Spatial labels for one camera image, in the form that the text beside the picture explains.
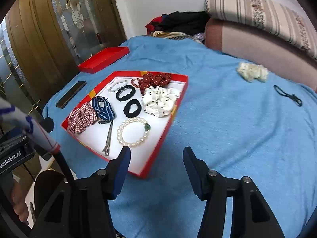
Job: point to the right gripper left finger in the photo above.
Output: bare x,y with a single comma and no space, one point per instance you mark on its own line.
109,181

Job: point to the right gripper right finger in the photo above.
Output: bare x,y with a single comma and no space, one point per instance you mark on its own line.
206,183

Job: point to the white black-dotted scrunchie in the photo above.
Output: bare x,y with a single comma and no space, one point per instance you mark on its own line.
160,101

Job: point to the red polka dot scrunchie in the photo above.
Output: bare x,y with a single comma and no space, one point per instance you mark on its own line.
153,80

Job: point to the red jewelry box tray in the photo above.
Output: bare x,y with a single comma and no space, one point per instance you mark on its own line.
132,126

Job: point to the person's left hand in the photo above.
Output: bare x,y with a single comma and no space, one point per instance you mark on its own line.
18,200

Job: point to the silver hair clip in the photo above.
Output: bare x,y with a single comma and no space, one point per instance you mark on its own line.
106,149

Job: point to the black smartphone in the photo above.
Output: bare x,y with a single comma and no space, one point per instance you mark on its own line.
70,94

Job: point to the blue striped hair bow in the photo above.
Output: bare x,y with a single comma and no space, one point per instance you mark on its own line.
103,109

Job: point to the red plaid scrunchie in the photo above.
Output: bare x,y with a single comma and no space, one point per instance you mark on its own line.
81,118

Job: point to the blue towel blanket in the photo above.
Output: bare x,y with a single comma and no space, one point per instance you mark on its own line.
238,128

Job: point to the wooden glass door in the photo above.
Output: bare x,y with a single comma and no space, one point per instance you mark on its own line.
44,41

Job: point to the cream white scrunchie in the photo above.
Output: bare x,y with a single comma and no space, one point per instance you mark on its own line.
250,72

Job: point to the red box lid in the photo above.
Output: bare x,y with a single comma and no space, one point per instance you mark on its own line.
103,59

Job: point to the thin black elastic band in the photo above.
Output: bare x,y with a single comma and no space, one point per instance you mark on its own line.
284,94

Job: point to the pink folded blanket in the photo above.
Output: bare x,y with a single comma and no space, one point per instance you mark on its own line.
259,47

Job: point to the tan striped cloth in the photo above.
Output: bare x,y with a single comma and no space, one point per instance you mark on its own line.
170,35

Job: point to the black clothes pile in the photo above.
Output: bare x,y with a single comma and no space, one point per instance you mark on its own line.
190,23

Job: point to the striped beige pillow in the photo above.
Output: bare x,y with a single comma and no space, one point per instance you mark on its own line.
269,16

